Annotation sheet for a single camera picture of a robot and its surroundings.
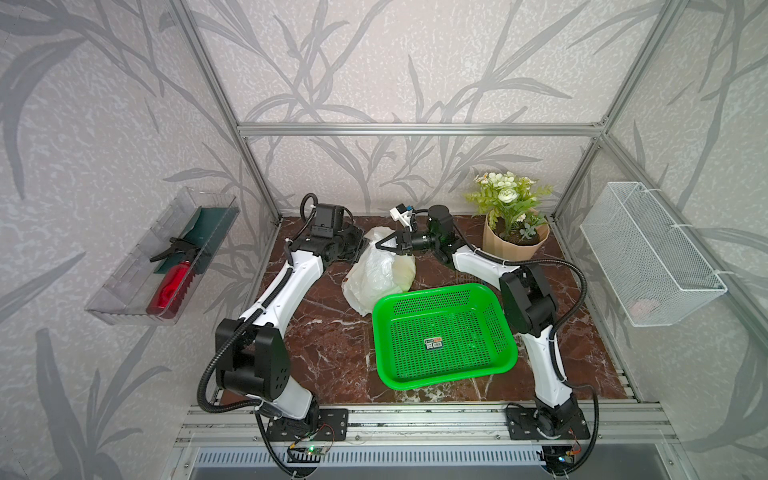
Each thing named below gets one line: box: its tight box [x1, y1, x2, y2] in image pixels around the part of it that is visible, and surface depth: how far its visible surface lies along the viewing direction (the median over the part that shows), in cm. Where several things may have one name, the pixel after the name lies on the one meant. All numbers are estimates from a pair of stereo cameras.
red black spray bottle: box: [146, 237, 211, 318], surface depth 61 cm
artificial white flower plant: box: [463, 171, 553, 239], surface depth 89 cm
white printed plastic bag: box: [342, 226, 416, 316], surface depth 84 cm
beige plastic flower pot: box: [483, 215, 550, 262], surface depth 94 cm
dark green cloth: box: [153, 206, 241, 274], surface depth 70 cm
